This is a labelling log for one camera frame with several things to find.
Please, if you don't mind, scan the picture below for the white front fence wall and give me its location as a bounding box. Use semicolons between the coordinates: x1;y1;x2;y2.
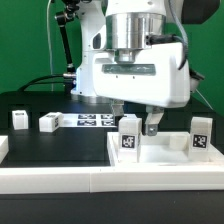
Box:
0;166;224;194

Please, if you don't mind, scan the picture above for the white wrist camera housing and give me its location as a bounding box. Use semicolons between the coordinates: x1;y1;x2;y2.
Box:
92;26;107;53

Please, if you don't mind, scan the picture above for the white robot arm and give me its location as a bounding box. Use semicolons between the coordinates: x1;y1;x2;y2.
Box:
72;0;221;136

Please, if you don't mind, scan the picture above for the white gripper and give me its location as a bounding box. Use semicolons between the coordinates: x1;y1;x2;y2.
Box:
92;42;190;136

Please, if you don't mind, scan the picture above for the white thin cable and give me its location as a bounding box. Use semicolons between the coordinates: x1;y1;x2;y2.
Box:
45;0;55;92

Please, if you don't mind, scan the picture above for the white sheet with markers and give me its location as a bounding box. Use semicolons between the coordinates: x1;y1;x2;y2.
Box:
61;112;138;128

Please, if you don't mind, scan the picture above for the white fence wall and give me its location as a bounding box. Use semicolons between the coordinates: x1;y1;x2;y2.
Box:
0;166;224;194
0;136;9;163

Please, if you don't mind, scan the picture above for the white left fence wall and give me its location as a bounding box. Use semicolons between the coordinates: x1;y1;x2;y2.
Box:
0;136;9;163

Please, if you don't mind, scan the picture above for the black cable bundle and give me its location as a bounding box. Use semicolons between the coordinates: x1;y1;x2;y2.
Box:
18;73;68;92

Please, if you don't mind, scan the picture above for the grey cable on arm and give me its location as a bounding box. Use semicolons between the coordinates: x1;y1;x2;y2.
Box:
195;88;214;109

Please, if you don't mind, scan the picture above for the white square table top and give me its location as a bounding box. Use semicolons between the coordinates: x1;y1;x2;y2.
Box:
107;132;224;167

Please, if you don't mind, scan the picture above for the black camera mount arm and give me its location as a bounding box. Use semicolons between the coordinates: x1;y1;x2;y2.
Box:
55;0;80;93

